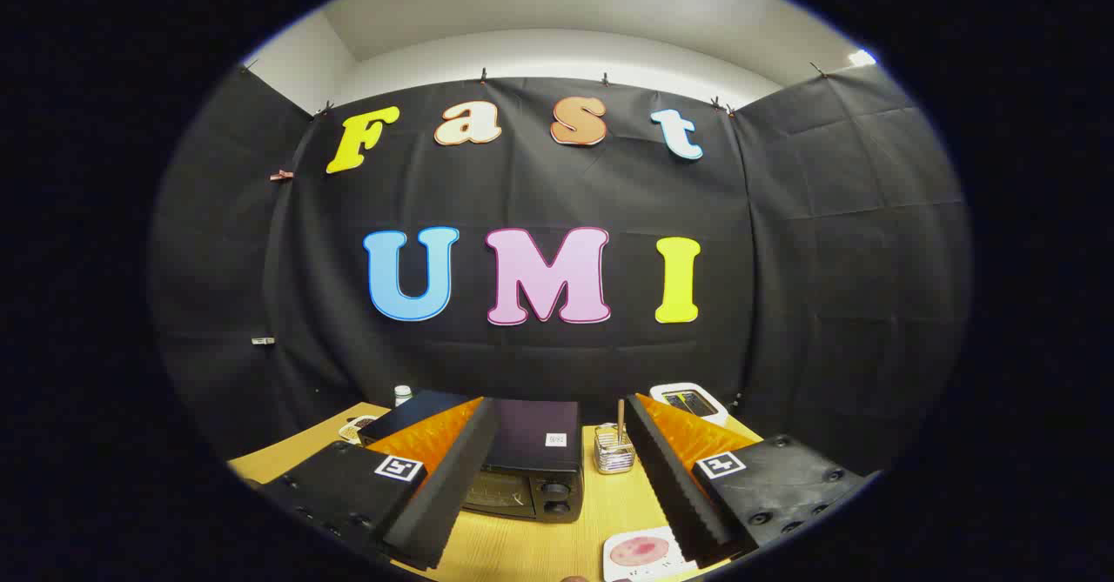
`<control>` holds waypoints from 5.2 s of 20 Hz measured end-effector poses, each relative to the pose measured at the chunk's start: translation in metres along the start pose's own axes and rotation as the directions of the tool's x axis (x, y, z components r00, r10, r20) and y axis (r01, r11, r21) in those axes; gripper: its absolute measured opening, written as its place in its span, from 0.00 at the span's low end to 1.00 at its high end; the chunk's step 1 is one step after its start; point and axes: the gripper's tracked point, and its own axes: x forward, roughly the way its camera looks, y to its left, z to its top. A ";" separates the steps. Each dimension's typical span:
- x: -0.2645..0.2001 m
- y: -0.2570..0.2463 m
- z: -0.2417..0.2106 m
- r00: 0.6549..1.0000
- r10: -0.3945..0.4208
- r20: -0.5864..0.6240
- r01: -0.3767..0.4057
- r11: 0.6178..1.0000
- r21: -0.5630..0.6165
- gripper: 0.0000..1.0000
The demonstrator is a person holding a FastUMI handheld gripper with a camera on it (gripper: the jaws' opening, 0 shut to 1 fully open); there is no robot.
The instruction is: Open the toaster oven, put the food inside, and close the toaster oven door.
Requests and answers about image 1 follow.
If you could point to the black toaster oven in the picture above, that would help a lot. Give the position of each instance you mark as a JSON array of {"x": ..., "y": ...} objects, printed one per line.
[{"x": 531, "y": 434}]

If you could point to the small white dish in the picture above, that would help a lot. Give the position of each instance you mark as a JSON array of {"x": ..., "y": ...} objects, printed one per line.
[{"x": 355, "y": 431}]

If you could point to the pink ham slice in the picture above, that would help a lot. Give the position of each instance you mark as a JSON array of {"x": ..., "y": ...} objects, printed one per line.
[{"x": 640, "y": 551}]

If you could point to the wooden stick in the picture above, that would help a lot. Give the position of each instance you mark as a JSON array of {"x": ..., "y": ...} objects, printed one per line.
[{"x": 620, "y": 417}]

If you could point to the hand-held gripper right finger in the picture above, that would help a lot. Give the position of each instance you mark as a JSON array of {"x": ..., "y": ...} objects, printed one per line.
[{"x": 670, "y": 478}]

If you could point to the ceiling light strip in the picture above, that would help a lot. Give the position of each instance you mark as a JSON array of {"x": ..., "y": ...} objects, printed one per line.
[{"x": 862, "y": 58}]

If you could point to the small white bottle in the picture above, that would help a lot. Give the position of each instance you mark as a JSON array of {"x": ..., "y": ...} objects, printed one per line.
[{"x": 402, "y": 396}]

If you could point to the white bread toaster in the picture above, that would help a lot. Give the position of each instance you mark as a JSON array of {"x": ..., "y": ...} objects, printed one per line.
[{"x": 661, "y": 390}]

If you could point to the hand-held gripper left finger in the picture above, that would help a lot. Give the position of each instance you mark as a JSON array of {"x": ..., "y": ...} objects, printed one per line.
[{"x": 452, "y": 478}]

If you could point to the white square food plate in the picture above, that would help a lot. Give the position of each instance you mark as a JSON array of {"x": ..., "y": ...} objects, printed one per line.
[{"x": 620, "y": 571}]

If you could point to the black backdrop cloth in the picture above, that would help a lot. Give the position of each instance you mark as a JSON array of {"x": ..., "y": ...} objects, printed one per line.
[{"x": 783, "y": 260}]

